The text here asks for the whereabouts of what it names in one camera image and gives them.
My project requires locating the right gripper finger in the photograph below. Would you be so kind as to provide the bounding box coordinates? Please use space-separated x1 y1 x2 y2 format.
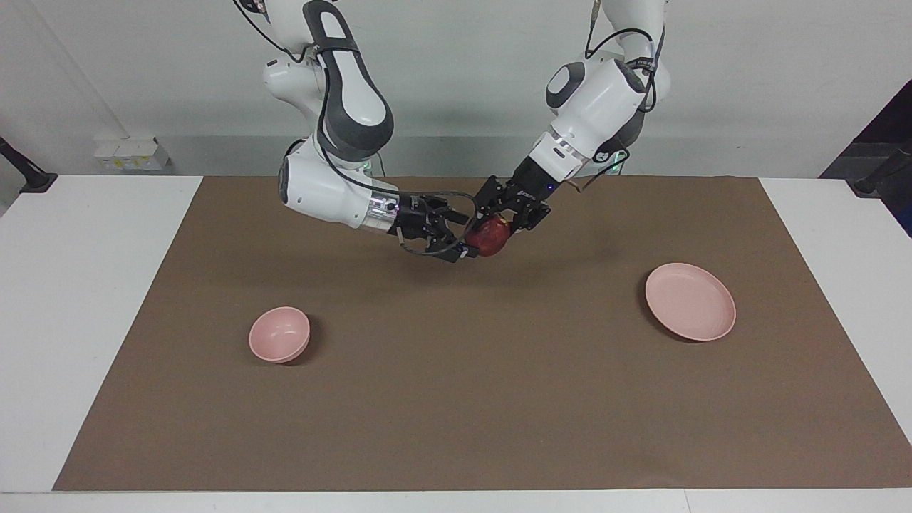
420 237 480 264
426 198 472 226

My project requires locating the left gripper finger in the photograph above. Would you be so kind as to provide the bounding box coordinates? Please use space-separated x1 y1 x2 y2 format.
509 205 553 233
473 176 509 229

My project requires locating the red apple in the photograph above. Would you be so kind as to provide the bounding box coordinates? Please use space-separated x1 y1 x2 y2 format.
467 217 513 258

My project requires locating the pink plate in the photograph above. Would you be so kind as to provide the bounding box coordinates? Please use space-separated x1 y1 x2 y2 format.
645 262 737 342

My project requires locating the pink bowl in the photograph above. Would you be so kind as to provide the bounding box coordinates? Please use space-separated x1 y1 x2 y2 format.
248 306 312 364

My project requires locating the brown table mat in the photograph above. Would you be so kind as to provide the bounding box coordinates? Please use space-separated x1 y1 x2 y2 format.
53 176 912 492

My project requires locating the black clamp stand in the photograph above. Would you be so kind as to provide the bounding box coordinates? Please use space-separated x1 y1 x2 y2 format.
0 137 58 195
851 142 912 197

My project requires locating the dark side panel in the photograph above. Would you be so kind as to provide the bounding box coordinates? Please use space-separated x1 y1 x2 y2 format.
819 78 912 236

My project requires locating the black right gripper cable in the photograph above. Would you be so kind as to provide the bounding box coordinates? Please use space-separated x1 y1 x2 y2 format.
235 0 480 258

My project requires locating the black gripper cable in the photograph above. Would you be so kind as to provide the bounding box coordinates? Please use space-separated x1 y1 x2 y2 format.
570 0 668 195
235 0 480 258

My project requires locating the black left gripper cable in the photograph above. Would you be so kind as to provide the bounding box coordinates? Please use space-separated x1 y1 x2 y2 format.
570 0 668 195

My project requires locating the white wall socket box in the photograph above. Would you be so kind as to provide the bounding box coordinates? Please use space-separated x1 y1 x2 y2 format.
94 137 170 172

